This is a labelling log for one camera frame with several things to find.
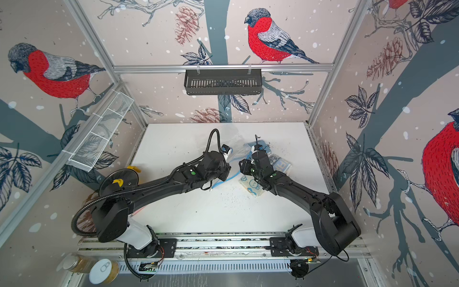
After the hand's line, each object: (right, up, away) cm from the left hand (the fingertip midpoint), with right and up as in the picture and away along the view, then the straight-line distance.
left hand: (232, 162), depth 82 cm
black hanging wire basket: (-6, +46, +25) cm, 53 cm away
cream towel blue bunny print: (+11, -14, +8) cm, 20 cm away
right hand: (+6, 0, +6) cm, 8 cm away
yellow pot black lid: (-52, -8, -1) cm, 53 cm away
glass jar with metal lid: (-55, -34, -19) cm, 68 cm away
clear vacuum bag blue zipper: (+1, -3, +3) cm, 5 cm away
